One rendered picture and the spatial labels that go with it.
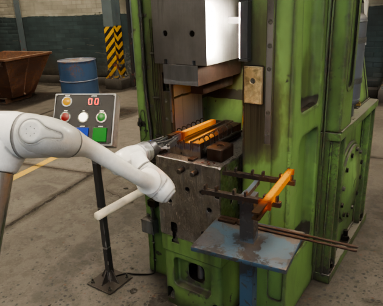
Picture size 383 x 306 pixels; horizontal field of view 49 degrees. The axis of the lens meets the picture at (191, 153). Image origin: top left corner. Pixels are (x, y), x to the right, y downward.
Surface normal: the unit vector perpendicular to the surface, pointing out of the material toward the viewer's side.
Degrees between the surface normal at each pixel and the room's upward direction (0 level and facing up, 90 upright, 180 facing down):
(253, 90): 90
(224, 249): 0
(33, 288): 0
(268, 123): 90
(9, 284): 0
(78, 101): 60
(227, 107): 90
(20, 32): 90
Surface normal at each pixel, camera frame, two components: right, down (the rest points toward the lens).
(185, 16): -0.56, 0.29
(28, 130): -0.09, -0.11
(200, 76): 0.83, 0.16
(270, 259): -0.04, -0.94
